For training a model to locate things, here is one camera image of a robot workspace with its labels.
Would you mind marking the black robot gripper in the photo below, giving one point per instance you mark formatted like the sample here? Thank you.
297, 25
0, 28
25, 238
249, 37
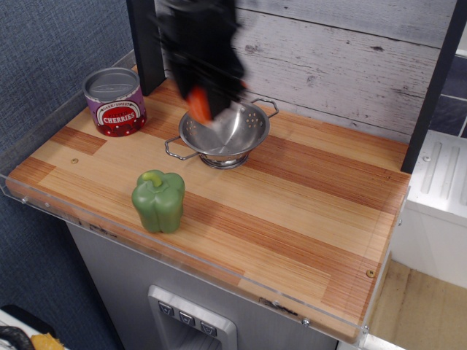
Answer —
197, 37

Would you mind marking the salmon nigiri sushi toy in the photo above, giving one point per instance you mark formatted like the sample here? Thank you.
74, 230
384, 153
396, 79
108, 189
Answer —
197, 106

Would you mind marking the cherries can toy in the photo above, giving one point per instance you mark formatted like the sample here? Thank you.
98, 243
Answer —
115, 101

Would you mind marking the green bell pepper toy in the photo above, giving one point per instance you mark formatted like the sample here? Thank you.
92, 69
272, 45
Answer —
158, 199

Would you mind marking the clear acrylic table guard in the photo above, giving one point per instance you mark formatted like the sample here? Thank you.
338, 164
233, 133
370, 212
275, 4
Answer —
296, 228

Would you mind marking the grey toy fridge cabinet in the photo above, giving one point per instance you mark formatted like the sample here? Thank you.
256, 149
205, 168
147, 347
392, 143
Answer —
123, 277

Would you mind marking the water dispenser panel with buttons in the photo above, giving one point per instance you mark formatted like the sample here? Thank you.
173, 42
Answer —
183, 324

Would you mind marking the white toy sink unit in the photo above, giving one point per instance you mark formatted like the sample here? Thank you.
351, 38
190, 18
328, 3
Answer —
430, 236

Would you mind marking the yellow cloth object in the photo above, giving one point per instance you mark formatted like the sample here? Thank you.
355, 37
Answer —
46, 342

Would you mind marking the steel colander with handles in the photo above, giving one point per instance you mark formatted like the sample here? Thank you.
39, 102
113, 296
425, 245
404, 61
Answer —
227, 142

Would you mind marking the left black vertical post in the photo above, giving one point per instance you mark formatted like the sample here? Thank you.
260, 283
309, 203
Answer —
147, 45

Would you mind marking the black vertical post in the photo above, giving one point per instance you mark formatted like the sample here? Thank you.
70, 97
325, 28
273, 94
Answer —
147, 45
440, 73

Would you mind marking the right black vertical post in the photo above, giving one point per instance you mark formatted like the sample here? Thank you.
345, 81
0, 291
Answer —
440, 73

